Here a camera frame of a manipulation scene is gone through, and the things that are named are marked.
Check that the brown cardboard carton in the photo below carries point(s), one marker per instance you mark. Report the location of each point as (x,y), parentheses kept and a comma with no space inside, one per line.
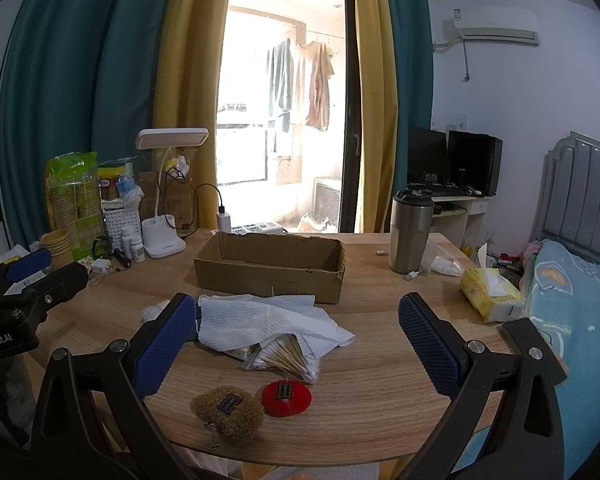
(174,196)

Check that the white pill bottle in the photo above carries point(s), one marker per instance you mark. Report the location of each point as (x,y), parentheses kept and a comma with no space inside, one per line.
(137,248)
(127,231)

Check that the black monitor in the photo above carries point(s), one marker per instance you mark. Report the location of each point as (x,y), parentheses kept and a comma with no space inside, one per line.
(474,161)

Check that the white desk lamp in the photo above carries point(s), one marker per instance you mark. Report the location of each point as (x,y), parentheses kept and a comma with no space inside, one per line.
(159,232)

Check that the blue cartoon bedsheet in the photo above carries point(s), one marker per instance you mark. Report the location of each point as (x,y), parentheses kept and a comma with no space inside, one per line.
(563,302)

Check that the steel travel mug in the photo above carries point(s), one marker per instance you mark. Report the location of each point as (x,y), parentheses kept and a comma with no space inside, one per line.
(411,216)

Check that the brown fuzzy pouch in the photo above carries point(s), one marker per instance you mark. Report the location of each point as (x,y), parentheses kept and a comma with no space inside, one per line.
(233,413)

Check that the wall air conditioner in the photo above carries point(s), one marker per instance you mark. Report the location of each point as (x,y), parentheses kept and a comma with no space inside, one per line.
(496,24)

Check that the white plastic basket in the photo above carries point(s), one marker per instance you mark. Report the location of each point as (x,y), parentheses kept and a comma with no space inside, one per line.
(116,217)

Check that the white usb charger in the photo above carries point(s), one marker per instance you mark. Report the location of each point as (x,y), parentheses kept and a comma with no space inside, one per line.
(223,220)

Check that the white power strip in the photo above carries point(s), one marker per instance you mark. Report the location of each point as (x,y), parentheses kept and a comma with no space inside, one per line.
(259,228)

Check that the green paper cup package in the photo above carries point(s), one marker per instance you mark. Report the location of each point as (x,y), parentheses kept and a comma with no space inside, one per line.
(73,199)

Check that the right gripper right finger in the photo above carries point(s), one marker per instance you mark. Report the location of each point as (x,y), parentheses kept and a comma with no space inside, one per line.
(525,438)

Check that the white small power adapter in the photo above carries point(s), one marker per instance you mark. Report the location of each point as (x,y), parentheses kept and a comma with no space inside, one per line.
(101,266)

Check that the yellow tissue pack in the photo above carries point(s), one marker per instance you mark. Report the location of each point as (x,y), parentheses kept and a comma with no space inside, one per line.
(496,299)

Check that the grey bed headboard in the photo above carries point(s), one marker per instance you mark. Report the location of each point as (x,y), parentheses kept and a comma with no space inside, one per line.
(568,208)

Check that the white plastic bag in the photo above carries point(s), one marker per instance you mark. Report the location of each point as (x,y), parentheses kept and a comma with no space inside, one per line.
(152,312)

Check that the white textured cloth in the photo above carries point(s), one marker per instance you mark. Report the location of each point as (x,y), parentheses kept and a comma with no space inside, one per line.
(236,322)

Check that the white desk cabinet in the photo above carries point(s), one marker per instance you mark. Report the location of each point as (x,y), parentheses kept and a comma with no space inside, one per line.
(459,218)

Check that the black small flashlight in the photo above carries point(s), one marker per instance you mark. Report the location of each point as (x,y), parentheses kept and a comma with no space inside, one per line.
(122,259)

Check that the stack of paper cups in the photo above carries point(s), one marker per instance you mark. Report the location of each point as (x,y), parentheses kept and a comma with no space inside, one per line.
(59,244)

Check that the bag of cotton swabs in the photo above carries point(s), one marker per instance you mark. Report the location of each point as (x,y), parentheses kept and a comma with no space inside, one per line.
(284,355)

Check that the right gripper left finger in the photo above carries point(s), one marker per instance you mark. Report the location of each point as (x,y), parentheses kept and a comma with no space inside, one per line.
(91,421)

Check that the brown cardboard box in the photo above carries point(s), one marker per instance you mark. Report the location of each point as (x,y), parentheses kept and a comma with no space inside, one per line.
(268,265)

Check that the teal left curtain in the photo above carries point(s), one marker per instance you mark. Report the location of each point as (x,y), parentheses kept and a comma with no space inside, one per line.
(79,76)

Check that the yellow right curtain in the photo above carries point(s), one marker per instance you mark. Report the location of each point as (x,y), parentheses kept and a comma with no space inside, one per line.
(379,114)

